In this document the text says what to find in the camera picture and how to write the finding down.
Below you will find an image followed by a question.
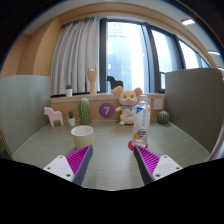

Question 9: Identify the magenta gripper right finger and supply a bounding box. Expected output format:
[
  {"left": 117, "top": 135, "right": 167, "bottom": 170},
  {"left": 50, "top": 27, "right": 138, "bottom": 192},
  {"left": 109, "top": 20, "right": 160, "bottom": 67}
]
[{"left": 134, "top": 145, "right": 182, "bottom": 185}]

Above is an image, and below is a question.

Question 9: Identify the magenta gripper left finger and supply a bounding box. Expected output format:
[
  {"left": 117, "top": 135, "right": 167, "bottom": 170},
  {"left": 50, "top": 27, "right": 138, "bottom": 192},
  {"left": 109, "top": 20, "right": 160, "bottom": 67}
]
[{"left": 44, "top": 145, "right": 93, "bottom": 186}]

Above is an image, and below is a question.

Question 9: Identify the clear plastic water bottle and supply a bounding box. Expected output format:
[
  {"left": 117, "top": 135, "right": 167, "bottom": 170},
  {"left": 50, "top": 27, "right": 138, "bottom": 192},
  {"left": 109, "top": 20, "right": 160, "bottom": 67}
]
[{"left": 132, "top": 95, "right": 151, "bottom": 147}]

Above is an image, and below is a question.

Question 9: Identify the red round coaster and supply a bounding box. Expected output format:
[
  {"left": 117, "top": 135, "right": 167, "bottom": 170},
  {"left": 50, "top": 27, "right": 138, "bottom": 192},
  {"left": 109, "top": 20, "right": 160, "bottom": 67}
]
[{"left": 128, "top": 140, "right": 148, "bottom": 151}]

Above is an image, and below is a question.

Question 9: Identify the pale yellow cup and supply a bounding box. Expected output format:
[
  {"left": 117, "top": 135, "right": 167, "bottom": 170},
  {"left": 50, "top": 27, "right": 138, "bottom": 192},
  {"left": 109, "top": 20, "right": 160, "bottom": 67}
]
[{"left": 71, "top": 125, "right": 94, "bottom": 149}]

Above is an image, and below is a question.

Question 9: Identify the small potted plant on desk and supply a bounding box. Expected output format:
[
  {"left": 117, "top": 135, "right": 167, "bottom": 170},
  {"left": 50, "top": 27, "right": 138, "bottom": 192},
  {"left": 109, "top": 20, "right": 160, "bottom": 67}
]
[{"left": 67, "top": 111, "right": 75, "bottom": 126}]

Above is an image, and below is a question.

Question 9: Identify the round green cactus ornament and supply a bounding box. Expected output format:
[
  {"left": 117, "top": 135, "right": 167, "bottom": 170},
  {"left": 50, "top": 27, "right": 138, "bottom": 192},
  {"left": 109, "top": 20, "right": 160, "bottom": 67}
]
[{"left": 157, "top": 111, "right": 170, "bottom": 124}]

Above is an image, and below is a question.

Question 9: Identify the pink wooden horse figure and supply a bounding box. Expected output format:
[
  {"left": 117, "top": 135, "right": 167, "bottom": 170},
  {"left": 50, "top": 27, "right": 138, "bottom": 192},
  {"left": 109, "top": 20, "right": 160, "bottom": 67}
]
[{"left": 44, "top": 107, "right": 64, "bottom": 126}]

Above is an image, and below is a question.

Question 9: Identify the tall green cactus ornament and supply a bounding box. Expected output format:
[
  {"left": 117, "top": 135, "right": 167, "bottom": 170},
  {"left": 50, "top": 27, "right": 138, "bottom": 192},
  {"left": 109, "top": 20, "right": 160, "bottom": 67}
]
[{"left": 78, "top": 98, "right": 91, "bottom": 125}]

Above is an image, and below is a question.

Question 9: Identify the purple number seven disc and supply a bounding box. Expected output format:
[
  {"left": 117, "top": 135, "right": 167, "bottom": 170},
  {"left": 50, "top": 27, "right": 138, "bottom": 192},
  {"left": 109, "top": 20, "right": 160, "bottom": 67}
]
[{"left": 99, "top": 103, "right": 115, "bottom": 118}]

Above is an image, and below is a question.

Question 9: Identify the plush hamster toy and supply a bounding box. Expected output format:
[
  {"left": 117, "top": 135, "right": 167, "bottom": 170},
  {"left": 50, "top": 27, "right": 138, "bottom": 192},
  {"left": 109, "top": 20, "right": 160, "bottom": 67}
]
[{"left": 114, "top": 86, "right": 142, "bottom": 126}]

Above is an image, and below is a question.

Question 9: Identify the small potted plant on ledge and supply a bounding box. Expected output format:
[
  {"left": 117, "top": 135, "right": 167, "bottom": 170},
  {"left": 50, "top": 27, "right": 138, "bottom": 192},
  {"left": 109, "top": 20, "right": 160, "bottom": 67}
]
[{"left": 66, "top": 84, "right": 73, "bottom": 97}]

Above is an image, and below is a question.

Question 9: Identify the right grey desk partition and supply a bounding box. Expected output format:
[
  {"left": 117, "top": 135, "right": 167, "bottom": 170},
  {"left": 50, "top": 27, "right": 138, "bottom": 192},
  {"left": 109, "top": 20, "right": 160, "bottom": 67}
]
[{"left": 165, "top": 68, "right": 224, "bottom": 153}]

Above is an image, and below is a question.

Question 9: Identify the grey desk partition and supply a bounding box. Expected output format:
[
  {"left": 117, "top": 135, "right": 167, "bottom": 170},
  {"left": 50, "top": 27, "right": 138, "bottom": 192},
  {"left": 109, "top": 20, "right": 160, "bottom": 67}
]
[
  {"left": 165, "top": 68, "right": 224, "bottom": 153},
  {"left": 0, "top": 75, "right": 50, "bottom": 155}
]

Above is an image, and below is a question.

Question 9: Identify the left grey desk partition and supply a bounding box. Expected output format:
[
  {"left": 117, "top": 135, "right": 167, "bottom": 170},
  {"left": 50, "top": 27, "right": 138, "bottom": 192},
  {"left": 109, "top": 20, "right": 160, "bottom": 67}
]
[{"left": 0, "top": 75, "right": 50, "bottom": 155}]

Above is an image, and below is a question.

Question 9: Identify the black horse figure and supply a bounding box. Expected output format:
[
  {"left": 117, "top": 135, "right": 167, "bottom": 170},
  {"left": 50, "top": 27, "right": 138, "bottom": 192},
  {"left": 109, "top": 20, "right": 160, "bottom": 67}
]
[{"left": 107, "top": 76, "right": 123, "bottom": 89}]

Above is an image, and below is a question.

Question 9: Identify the wooden hand sculpture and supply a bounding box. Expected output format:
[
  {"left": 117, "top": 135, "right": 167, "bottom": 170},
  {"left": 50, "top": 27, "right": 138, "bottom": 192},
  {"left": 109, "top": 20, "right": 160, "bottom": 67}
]
[{"left": 87, "top": 67, "right": 97, "bottom": 95}]

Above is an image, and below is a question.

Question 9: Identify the grey curtain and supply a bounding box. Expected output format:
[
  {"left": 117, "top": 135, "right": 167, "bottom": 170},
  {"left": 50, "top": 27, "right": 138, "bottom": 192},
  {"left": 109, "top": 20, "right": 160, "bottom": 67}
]
[{"left": 51, "top": 16, "right": 100, "bottom": 95}]

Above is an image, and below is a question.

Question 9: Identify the white wall socket right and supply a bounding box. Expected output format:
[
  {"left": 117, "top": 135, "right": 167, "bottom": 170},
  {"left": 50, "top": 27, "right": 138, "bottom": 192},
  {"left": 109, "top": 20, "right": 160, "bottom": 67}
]
[{"left": 153, "top": 99, "right": 163, "bottom": 110}]

